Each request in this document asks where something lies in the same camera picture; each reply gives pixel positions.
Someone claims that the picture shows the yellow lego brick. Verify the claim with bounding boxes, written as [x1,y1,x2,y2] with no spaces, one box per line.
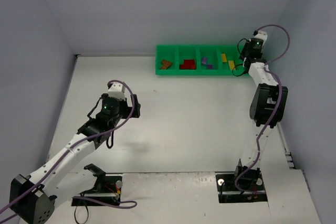
[228,60,235,70]

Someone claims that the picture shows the yellow half-round lego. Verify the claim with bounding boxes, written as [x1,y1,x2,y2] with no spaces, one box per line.
[221,54,227,62]

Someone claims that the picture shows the brown lego plate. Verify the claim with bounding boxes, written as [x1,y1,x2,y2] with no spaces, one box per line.
[160,59,173,70]

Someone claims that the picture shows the red lego brick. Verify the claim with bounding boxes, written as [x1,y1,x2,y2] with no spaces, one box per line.
[179,59,196,70]

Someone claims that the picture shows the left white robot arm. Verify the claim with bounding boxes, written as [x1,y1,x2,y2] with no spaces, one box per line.
[9,93,141,223]

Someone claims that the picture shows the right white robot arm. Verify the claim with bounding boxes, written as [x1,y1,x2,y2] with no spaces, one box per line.
[236,35,288,180]

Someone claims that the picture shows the green compartment bin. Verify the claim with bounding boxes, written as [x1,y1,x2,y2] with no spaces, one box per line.
[155,45,244,76]

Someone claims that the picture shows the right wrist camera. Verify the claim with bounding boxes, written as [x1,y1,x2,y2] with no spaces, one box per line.
[253,30,268,42]

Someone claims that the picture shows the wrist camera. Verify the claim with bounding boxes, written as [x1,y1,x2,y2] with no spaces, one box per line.
[253,30,268,42]
[108,82,126,101]

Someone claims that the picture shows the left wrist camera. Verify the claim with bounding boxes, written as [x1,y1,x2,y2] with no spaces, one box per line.
[108,82,126,101]

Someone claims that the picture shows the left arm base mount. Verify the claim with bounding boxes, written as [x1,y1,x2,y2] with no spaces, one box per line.
[78,164,122,206]

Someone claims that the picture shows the black loop cable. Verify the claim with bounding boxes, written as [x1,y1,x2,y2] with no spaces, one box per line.
[73,204,90,224]

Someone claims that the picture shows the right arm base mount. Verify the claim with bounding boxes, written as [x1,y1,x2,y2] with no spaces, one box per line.
[215,161,268,204]

